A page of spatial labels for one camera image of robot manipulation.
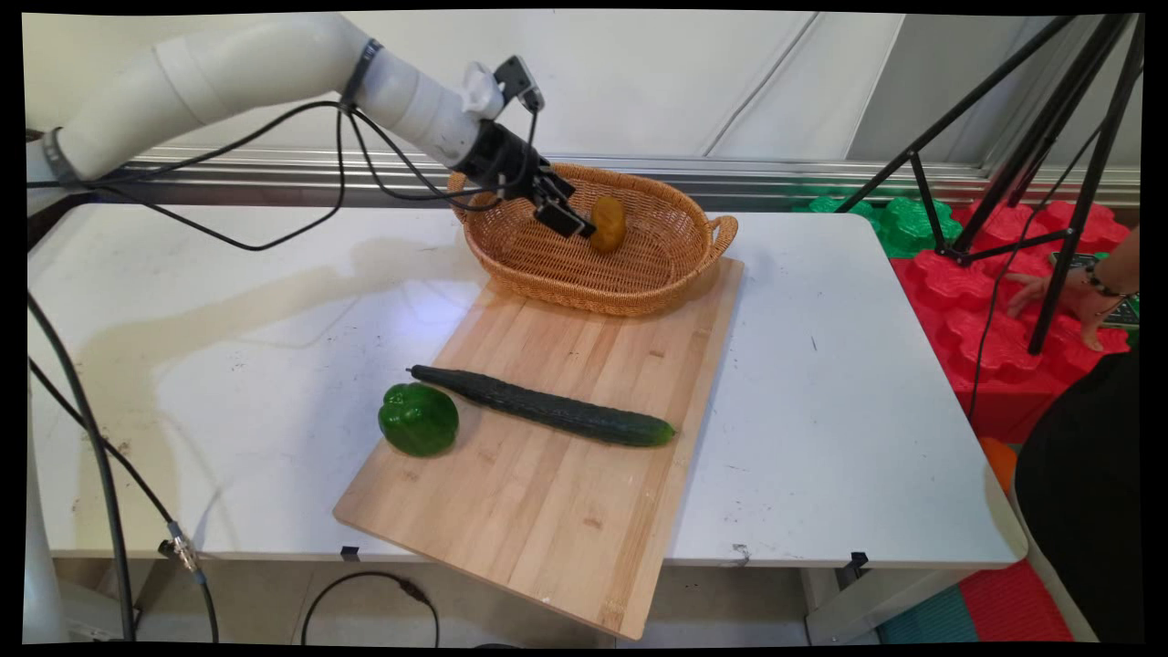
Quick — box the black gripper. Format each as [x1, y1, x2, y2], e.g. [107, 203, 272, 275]
[453, 118, 598, 241]

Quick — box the yellow-brown potato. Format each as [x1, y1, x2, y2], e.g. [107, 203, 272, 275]
[589, 194, 629, 255]

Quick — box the green bell pepper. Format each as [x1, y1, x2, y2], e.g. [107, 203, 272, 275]
[377, 381, 461, 459]

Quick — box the person's bare forearm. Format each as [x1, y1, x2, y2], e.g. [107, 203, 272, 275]
[1091, 228, 1142, 298]

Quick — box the person's bare hand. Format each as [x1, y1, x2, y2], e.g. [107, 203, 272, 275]
[1006, 265, 1120, 353]

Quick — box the woven wicker basket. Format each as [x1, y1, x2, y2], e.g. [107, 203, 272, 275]
[446, 162, 740, 319]

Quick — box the dark green cucumber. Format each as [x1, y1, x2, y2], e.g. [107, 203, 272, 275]
[406, 363, 678, 449]

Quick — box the wooden cutting board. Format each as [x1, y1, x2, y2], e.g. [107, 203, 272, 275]
[332, 256, 746, 641]

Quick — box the green foam floor mat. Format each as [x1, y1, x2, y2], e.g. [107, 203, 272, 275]
[790, 186, 965, 260]

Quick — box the red foam floor mat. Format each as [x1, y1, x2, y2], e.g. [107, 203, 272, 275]
[889, 200, 1138, 447]

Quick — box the white table leg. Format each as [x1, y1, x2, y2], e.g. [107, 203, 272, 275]
[801, 566, 979, 645]

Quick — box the orange foam piece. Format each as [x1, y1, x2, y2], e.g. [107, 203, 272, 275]
[980, 435, 1019, 499]

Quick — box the teal foam floor mat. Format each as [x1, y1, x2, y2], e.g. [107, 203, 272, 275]
[874, 583, 983, 645]

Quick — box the black clothed person body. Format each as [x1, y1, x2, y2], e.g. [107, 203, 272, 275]
[1014, 350, 1144, 645]

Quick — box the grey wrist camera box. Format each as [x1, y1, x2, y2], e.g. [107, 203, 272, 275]
[493, 55, 547, 116]

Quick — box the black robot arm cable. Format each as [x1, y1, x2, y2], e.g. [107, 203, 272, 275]
[26, 95, 541, 254]

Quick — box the aluminium wall rail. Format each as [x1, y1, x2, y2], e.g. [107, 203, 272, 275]
[119, 145, 1142, 209]

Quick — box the black looped floor cable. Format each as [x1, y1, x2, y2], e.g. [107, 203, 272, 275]
[300, 570, 442, 650]

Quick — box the black camera tripod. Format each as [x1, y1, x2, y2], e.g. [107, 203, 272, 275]
[834, 14, 1146, 358]

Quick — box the black cable with metal connector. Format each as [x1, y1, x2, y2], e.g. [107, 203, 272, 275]
[26, 356, 221, 645]

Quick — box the thick black cable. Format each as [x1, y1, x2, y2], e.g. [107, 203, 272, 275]
[26, 291, 140, 643]

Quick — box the dark beaded bracelet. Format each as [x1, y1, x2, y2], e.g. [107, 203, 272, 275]
[1082, 262, 1133, 301]

